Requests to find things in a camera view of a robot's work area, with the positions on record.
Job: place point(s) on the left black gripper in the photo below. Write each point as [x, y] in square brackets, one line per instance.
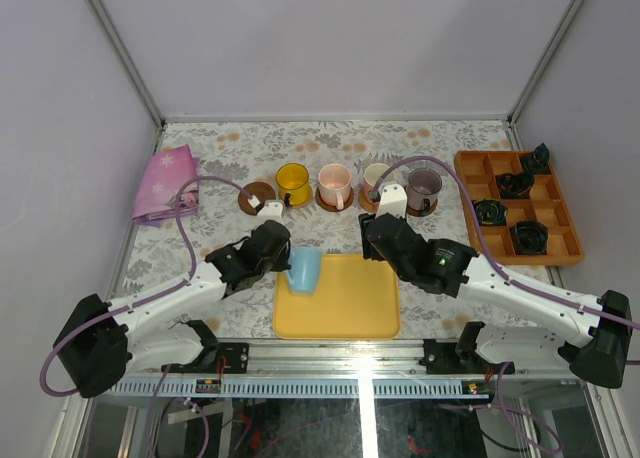
[279, 244]

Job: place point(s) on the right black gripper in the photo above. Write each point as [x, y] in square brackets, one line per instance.
[369, 251]

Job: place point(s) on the white mug blue handle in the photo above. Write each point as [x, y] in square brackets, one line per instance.
[303, 273]

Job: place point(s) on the purple glass cup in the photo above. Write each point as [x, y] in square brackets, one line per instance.
[424, 178]

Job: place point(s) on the yellow glass cup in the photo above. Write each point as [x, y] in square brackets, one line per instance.
[292, 176]

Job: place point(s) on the white mug pink handle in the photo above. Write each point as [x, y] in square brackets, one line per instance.
[371, 174]

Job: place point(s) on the pink ceramic mug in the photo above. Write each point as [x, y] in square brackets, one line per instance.
[334, 182]

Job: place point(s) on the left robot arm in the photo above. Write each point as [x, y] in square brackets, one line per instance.
[103, 341]

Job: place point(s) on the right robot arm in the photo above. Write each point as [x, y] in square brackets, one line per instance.
[595, 330]

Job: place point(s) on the dark wooden coaster far right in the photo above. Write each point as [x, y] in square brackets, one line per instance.
[420, 202]

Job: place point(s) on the dark wooden coaster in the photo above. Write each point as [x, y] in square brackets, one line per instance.
[420, 202]
[261, 190]
[331, 208]

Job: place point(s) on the dark wooden coaster far left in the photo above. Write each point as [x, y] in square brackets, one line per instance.
[261, 190]

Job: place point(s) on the light woven coaster left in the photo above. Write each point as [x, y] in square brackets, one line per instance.
[296, 198]

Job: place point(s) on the light woven coaster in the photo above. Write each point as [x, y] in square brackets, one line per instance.
[296, 198]
[365, 203]

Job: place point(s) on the light woven coaster right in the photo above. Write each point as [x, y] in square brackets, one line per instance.
[365, 203]

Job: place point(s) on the dark wooden coaster middle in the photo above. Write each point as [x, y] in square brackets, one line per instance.
[331, 208]

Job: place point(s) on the black rolled item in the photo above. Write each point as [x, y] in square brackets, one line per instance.
[529, 237]
[537, 161]
[490, 212]
[515, 185]

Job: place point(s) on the floral table cloth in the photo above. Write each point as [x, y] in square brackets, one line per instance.
[248, 152]

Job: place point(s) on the yellow plastic tray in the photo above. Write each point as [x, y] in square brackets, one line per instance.
[355, 299]

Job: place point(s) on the black rolled item bottom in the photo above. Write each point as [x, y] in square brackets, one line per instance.
[529, 237]

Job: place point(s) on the orange compartment organizer box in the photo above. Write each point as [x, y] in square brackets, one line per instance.
[545, 204]

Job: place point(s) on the purple folded cloth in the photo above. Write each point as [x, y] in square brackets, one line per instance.
[158, 195]

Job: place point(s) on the black rolled item top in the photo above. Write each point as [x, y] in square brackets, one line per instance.
[537, 161]

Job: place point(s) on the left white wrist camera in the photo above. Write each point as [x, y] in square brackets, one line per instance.
[267, 210]

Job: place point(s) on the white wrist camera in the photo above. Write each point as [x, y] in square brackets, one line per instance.
[390, 198]
[267, 210]

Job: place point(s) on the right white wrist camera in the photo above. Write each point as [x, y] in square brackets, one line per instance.
[390, 198]

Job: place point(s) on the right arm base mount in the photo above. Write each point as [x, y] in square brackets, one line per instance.
[464, 356]

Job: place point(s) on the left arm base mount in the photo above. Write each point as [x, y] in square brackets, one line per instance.
[227, 355]

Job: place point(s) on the aluminium front rail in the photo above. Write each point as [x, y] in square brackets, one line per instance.
[314, 359]

